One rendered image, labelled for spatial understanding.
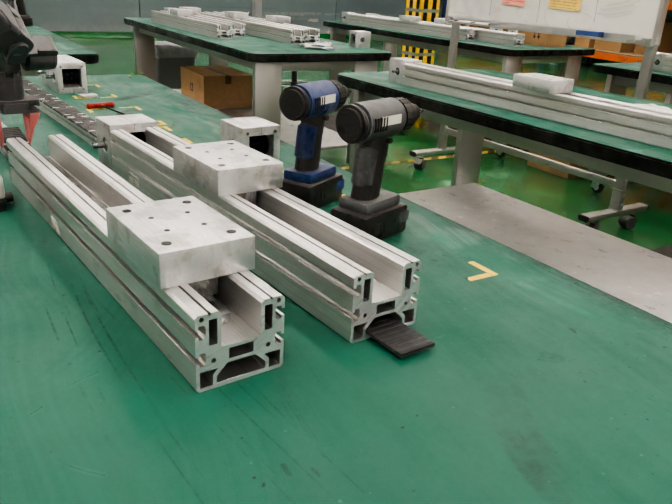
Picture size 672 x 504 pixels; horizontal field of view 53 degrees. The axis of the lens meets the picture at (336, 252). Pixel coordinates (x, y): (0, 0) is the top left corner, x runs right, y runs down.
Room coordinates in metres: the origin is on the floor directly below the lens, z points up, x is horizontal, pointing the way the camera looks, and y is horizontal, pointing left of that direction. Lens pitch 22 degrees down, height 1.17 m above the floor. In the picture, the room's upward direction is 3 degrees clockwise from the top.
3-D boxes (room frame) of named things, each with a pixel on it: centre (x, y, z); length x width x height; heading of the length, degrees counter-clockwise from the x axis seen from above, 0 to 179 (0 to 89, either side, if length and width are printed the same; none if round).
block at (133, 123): (1.37, 0.46, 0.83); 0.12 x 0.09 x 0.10; 127
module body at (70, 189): (0.91, 0.33, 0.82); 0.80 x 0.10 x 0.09; 37
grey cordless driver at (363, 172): (1.06, -0.07, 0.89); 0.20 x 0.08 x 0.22; 141
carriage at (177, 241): (0.71, 0.18, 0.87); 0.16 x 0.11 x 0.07; 37
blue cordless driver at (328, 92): (1.22, 0.04, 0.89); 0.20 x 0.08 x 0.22; 150
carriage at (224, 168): (1.02, 0.18, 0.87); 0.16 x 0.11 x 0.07; 37
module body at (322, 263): (1.02, 0.18, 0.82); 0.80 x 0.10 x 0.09; 37
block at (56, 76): (2.20, 0.91, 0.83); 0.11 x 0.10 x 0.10; 125
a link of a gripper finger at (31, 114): (1.39, 0.68, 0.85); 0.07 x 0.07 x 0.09; 38
